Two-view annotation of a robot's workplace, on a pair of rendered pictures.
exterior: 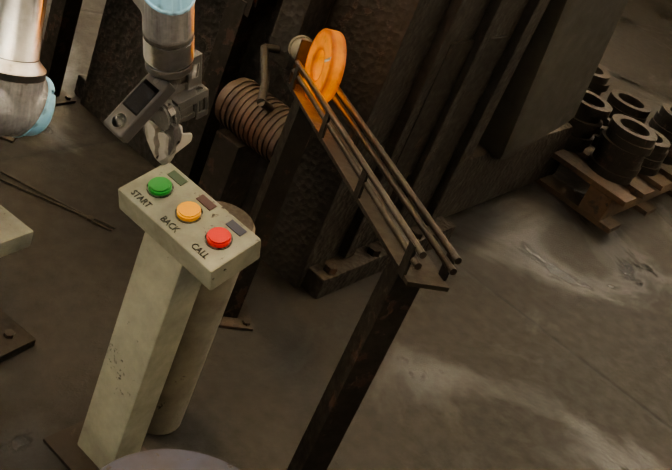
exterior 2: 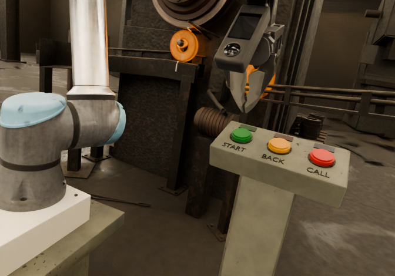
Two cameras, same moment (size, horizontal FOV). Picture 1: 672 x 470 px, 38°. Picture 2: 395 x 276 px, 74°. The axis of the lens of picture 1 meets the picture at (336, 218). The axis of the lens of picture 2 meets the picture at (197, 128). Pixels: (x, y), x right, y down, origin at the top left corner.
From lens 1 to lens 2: 123 cm
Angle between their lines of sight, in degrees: 16
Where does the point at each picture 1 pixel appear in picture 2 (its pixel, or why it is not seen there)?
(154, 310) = (266, 244)
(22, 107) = (104, 118)
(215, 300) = not seen: hidden behind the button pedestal
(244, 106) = (211, 117)
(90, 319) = (160, 261)
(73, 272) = (140, 234)
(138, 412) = not seen: outside the picture
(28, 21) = (97, 54)
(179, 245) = (295, 173)
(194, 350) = not seen: hidden behind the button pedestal
